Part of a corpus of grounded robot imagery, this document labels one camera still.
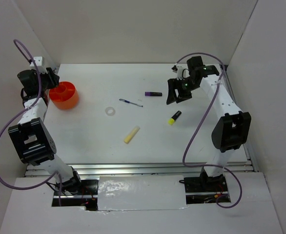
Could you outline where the purple black highlighter marker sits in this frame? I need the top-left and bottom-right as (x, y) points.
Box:
(144, 92), (163, 97)

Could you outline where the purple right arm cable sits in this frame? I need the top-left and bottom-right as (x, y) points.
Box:
(174, 52), (243, 210)

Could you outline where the aluminium rail frame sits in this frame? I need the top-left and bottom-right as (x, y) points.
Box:
(24, 63), (260, 177)

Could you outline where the yellow black highlighter marker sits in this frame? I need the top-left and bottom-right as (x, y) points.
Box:
(168, 111), (182, 125)

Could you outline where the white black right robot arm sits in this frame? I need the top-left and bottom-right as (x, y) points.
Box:
(166, 56), (251, 191)

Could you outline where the orange round divided container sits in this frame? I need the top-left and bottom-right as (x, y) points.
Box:
(49, 81), (79, 110)

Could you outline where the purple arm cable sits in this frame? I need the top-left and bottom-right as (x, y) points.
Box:
(0, 39), (63, 207)
(174, 52), (243, 210)

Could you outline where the pale yellow highlighter marker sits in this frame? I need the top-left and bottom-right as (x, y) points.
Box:
(123, 126), (140, 144)

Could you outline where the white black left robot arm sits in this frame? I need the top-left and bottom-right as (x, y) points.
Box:
(8, 67), (83, 195)

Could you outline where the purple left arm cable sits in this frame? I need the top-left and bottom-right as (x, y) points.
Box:
(0, 39), (63, 207)

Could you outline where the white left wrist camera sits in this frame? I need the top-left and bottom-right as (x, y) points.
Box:
(29, 57), (47, 74)

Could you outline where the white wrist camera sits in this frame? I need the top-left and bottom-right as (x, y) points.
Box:
(171, 64), (186, 80)
(29, 57), (47, 74)

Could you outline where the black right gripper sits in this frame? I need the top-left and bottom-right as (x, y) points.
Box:
(166, 77), (199, 105)

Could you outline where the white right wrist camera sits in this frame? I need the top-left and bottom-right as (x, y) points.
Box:
(171, 64), (186, 80)

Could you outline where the white front cover panel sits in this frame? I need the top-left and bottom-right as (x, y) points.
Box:
(98, 175), (187, 211)

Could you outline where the blue ballpoint pen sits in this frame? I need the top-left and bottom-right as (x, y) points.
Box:
(119, 98), (143, 107)

